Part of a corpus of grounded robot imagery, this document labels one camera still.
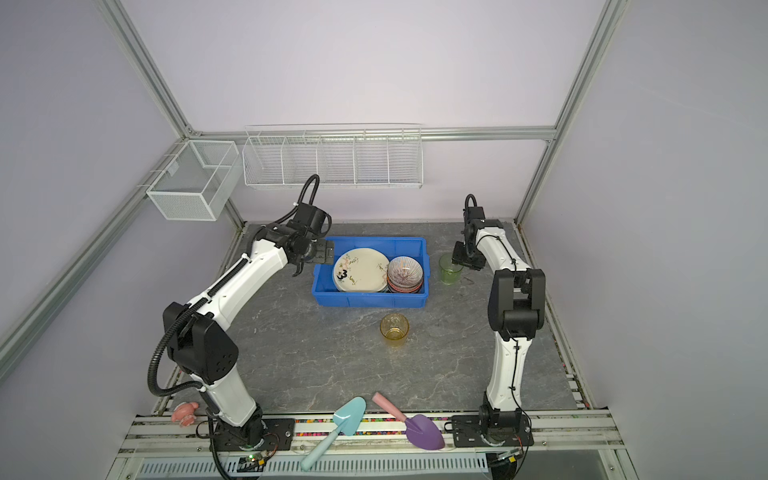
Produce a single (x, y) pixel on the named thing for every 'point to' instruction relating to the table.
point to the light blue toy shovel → (346, 417)
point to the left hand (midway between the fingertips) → (313, 254)
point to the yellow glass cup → (394, 329)
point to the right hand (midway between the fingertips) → (465, 263)
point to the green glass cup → (450, 273)
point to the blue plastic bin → (327, 295)
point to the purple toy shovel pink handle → (421, 431)
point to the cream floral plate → (360, 270)
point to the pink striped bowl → (404, 275)
